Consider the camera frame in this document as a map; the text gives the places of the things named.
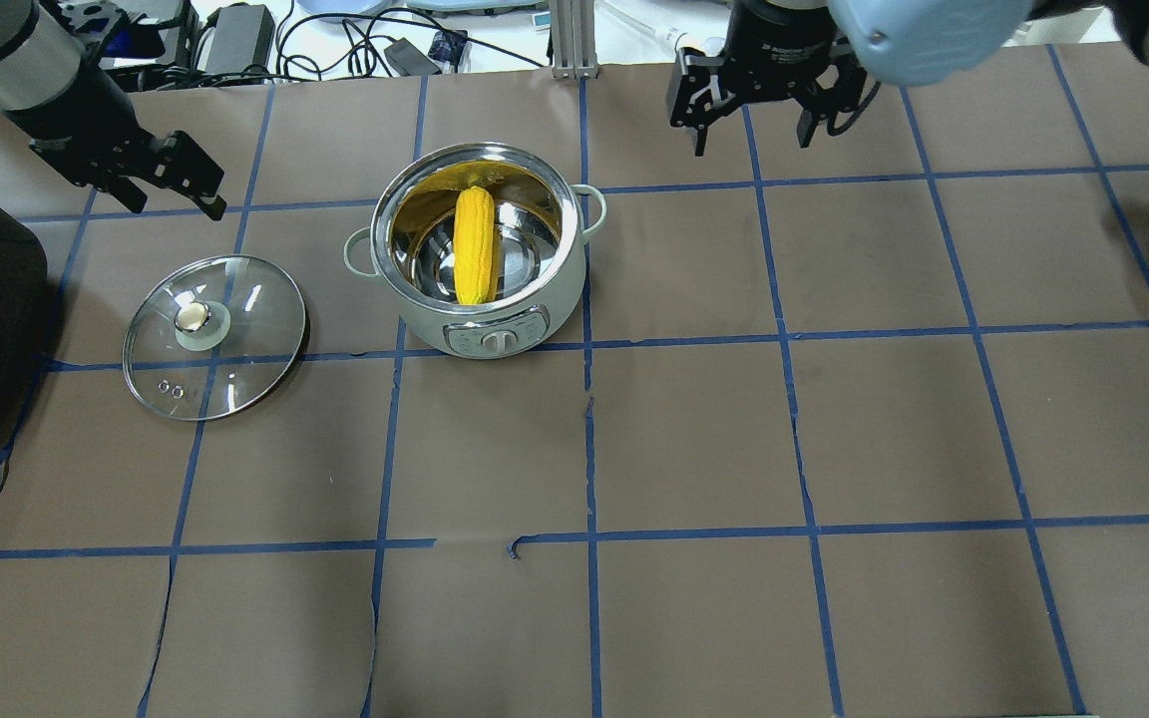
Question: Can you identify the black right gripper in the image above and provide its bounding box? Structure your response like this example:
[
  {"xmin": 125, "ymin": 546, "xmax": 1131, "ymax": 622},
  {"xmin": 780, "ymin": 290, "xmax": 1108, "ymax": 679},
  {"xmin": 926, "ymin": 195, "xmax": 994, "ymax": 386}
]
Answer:
[{"xmin": 668, "ymin": 1, "xmax": 880, "ymax": 159}]

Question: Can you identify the aluminium frame post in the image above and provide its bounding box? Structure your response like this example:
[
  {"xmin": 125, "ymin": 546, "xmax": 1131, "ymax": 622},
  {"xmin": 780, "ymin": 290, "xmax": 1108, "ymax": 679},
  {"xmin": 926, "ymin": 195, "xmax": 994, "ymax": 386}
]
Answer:
[{"xmin": 548, "ymin": 0, "xmax": 600, "ymax": 79}]

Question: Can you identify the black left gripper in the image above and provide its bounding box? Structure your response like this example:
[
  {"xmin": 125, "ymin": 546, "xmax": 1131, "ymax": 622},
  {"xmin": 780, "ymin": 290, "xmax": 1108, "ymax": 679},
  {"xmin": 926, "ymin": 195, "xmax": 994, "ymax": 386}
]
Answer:
[{"xmin": 6, "ymin": 65, "xmax": 228, "ymax": 221}]

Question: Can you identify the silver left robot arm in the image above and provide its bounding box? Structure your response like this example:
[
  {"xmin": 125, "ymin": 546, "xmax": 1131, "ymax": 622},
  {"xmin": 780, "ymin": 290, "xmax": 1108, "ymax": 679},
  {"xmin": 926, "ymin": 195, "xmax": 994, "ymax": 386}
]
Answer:
[{"xmin": 0, "ymin": 1, "xmax": 226, "ymax": 221}]

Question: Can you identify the pale green electric pot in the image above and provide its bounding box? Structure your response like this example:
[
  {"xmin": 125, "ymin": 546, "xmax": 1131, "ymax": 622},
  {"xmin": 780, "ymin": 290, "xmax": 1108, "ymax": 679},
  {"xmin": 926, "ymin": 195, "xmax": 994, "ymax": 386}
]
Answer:
[{"xmin": 342, "ymin": 142, "xmax": 609, "ymax": 360}]

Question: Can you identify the black laptop power brick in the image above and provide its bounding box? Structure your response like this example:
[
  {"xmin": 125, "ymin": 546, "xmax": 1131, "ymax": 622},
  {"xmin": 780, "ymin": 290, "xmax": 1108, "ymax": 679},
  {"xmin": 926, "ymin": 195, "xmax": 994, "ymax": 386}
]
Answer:
[{"xmin": 199, "ymin": 3, "xmax": 273, "ymax": 85}]

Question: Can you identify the yellow corn cob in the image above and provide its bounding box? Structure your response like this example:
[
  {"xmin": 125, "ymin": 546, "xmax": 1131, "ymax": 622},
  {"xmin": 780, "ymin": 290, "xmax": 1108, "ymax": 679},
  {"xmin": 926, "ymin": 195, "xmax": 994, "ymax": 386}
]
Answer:
[{"xmin": 452, "ymin": 186, "xmax": 498, "ymax": 304}]

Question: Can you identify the glass pot lid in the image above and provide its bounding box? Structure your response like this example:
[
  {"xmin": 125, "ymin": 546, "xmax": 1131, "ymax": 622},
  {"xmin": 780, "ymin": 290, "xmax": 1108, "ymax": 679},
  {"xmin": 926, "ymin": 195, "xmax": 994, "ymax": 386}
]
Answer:
[{"xmin": 122, "ymin": 254, "xmax": 307, "ymax": 422}]

